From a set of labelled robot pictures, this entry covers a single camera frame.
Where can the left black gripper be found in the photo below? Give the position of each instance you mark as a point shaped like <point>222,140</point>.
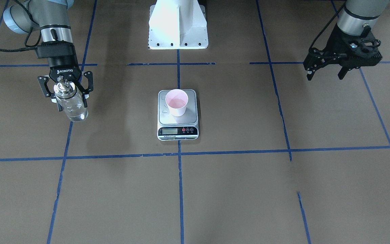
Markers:
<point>334,43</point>

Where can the pink plastic cup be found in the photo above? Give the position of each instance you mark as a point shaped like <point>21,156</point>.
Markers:
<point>176,101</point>

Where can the silver digital kitchen scale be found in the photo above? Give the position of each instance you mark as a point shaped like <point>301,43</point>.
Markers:
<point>184,127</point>

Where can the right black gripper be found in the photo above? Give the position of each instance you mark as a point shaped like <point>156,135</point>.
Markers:
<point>64,66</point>

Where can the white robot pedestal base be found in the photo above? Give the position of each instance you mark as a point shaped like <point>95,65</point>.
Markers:
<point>178,24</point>

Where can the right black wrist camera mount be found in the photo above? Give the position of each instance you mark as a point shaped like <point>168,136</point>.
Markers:
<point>52,50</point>

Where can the clear glass sauce bottle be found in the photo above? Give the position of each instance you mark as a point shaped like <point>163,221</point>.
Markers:
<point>70,99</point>

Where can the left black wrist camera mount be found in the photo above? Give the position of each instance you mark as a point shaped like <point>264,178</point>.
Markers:
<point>362,49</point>

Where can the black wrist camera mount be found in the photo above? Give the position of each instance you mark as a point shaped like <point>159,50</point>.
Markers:
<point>52,50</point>
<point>362,49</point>

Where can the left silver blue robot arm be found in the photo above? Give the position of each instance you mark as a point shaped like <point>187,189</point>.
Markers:
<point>354,15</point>

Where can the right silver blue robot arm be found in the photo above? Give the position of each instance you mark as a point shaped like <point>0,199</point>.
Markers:
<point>51,19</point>

